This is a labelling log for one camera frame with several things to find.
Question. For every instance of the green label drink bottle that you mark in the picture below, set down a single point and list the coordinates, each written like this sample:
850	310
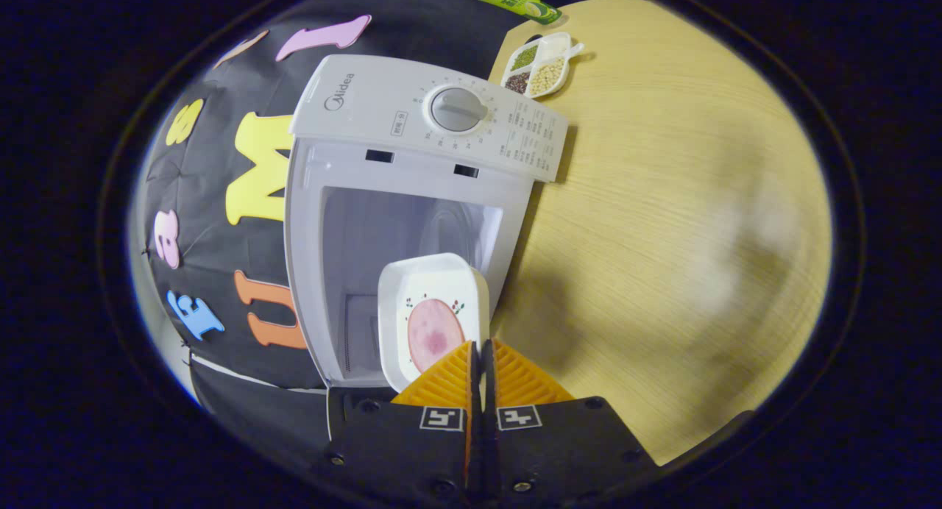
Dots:
515	0

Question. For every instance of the pink ham slice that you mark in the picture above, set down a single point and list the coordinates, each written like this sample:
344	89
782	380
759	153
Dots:
434	336

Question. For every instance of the white microwave oven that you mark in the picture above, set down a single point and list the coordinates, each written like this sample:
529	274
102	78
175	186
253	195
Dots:
368	112

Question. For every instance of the white divided dish of beans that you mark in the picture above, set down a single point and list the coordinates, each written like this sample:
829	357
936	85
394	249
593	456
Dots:
548	75

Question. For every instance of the white square food plate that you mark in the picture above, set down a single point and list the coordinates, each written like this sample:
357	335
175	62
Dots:
427	273

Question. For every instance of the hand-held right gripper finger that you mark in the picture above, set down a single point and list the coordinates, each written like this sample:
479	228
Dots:
472	435
487	435

